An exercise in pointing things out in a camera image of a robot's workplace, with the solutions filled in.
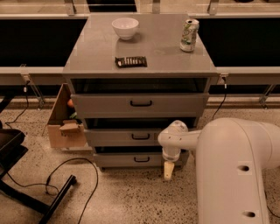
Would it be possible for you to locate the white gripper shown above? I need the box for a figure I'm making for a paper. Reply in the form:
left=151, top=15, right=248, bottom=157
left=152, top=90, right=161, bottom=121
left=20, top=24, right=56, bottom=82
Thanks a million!
left=162, top=147, right=181, bottom=180

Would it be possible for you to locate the grey bottom drawer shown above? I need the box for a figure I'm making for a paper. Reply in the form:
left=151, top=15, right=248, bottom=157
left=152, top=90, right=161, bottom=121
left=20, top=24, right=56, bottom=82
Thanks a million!
left=94, top=152, right=165, bottom=168

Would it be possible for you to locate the grey drawer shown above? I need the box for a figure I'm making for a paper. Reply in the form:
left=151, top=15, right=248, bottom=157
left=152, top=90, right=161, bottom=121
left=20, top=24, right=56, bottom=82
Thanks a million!
left=84, top=129, right=161, bottom=147
left=94, top=152, right=165, bottom=168
left=71, top=94, right=208, bottom=118

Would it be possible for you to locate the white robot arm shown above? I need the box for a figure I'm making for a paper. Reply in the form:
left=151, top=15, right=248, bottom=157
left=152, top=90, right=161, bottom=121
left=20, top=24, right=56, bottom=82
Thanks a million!
left=157, top=118, right=280, bottom=224

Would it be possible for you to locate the grey middle drawer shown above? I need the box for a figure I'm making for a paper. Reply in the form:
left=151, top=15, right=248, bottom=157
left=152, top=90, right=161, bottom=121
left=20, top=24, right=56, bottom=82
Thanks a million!
left=84, top=129, right=161, bottom=147

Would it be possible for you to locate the grey top drawer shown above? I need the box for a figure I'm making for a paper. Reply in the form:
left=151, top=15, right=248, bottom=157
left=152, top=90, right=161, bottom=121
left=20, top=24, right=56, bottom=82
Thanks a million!
left=71, top=94, right=208, bottom=118

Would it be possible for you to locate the grey drawer cabinet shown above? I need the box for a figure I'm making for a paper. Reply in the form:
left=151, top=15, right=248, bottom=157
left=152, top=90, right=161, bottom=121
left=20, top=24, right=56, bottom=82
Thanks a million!
left=62, top=13, right=219, bottom=172

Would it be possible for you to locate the brown cardboard box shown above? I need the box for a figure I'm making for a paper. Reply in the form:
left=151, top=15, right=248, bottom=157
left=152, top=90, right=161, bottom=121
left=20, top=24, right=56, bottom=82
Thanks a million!
left=47, top=83, right=87, bottom=150

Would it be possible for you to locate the green white soda can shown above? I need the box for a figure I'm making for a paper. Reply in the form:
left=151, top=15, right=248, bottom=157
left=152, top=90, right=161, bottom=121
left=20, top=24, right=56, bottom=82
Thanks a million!
left=180, top=19, right=200, bottom=53

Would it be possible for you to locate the white ceramic bowl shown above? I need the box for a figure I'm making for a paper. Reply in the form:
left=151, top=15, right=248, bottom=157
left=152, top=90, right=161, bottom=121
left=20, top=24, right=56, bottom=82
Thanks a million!
left=112, top=17, right=139, bottom=40

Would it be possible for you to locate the black chair base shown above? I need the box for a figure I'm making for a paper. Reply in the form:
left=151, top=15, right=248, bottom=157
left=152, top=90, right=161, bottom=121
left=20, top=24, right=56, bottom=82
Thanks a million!
left=0, top=95, right=78, bottom=224

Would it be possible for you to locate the black cable far right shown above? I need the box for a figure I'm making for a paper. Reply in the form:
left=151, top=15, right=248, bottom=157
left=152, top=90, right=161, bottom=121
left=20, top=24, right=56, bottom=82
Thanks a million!
left=264, top=191, right=280, bottom=219

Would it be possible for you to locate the black floor cable left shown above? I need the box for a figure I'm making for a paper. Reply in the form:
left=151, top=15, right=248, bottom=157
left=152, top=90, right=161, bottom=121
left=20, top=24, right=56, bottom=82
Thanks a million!
left=6, top=157, right=100, bottom=224

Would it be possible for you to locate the black cable left wall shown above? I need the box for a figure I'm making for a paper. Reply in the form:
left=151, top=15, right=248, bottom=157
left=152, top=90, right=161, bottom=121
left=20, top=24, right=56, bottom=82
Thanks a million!
left=4, top=80, right=32, bottom=130

